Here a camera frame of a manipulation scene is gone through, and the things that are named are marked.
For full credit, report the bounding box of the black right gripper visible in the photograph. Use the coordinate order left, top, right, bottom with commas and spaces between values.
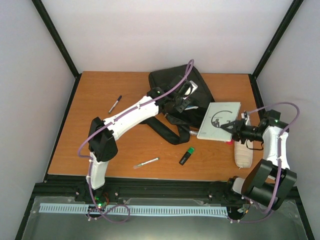
221, 117, 264, 145

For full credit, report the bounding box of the grey book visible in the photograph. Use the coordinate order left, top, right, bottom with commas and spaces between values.
196, 102, 241, 142

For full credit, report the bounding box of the black student backpack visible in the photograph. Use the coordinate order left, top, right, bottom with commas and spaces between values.
141, 64, 215, 145

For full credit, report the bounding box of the dog picture book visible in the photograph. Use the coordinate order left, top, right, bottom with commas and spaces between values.
184, 105, 199, 111

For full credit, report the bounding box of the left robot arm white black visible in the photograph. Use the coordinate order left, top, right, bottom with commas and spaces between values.
86, 76, 198, 202

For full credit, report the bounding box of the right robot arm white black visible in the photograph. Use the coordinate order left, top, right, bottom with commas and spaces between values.
221, 110, 297, 214

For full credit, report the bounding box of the pink black highlighter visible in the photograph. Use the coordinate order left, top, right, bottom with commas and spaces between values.
225, 140, 234, 145

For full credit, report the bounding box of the beige pencil case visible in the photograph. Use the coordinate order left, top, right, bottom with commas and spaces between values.
234, 141, 253, 169

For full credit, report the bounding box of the green black highlighter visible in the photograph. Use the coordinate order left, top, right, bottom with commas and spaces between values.
179, 147, 195, 166

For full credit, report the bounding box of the silver pen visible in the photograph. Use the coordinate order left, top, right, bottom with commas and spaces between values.
133, 157, 160, 169

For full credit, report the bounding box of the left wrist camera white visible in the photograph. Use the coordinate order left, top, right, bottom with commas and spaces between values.
183, 80, 198, 98

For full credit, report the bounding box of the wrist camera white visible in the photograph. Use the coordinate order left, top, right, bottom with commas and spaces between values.
183, 80, 198, 98
241, 111, 251, 126

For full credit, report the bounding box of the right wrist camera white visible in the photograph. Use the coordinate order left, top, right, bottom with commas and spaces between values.
241, 111, 251, 126

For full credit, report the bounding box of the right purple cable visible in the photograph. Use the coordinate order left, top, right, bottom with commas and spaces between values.
226, 101, 300, 224

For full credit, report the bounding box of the purple cable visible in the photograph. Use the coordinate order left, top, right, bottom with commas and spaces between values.
78, 58, 195, 225
226, 101, 300, 224

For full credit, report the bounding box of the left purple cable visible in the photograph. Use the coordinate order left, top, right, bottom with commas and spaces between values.
78, 58, 195, 225

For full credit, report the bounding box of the right black frame post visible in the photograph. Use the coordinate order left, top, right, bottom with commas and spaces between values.
252, 0, 305, 78

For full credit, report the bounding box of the black frame post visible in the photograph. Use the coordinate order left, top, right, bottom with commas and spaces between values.
31, 0, 81, 78
252, 0, 305, 78

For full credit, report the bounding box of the black aluminium rail base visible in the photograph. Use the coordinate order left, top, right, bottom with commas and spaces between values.
32, 176, 301, 208

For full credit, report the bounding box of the light blue cable duct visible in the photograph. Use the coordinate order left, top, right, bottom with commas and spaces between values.
38, 203, 228, 218

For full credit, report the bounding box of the left black frame post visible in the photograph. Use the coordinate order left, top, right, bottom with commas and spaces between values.
31, 0, 81, 78

